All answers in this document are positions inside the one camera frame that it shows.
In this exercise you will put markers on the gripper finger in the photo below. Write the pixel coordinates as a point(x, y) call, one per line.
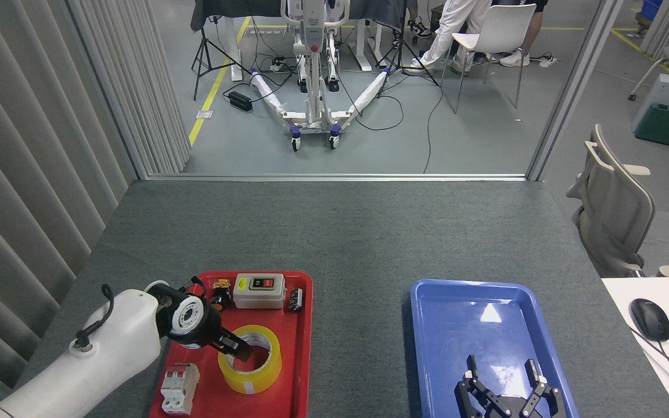
point(236, 347)
point(549, 403)
point(474, 403)

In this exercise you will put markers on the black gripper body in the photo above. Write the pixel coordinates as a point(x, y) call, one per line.
point(513, 413)
point(211, 331)

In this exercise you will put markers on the yellow tape roll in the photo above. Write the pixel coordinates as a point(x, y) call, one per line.
point(250, 380)

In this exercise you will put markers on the black orange push button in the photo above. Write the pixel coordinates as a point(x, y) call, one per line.
point(222, 293)

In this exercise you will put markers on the red plastic tray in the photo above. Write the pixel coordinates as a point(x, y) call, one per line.
point(291, 360)

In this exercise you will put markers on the white circuit breaker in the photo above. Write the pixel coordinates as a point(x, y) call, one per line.
point(179, 389)

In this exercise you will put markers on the small black capacitor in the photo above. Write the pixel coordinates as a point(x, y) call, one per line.
point(296, 299)

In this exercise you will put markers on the blue plastic tray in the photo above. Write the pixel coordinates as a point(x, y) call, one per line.
point(456, 325)

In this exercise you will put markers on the white desk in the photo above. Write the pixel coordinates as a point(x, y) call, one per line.
point(619, 296)

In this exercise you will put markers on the black computer mouse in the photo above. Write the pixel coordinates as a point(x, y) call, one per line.
point(650, 319)

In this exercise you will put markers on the beige office chair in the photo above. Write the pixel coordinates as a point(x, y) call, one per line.
point(616, 220)

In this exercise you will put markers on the black power adapter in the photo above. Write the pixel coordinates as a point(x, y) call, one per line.
point(240, 101)

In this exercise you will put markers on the white wheeled stand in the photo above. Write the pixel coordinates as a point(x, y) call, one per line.
point(313, 87)

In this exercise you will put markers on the white power strip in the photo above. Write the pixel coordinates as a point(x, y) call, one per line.
point(548, 61)
point(276, 65)

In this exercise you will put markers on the black tripod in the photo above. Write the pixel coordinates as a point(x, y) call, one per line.
point(202, 55)
point(399, 52)

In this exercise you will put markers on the person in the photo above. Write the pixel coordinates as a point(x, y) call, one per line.
point(520, 57)
point(450, 29)

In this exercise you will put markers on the white plastic chair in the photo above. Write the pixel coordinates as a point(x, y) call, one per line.
point(506, 29)

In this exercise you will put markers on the blue bin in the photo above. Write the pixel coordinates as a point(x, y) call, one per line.
point(652, 8)

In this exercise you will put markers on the grey switch box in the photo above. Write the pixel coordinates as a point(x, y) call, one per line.
point(259, 296)

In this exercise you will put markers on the silver frame post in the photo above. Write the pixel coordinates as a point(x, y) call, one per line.
point(572, 93)

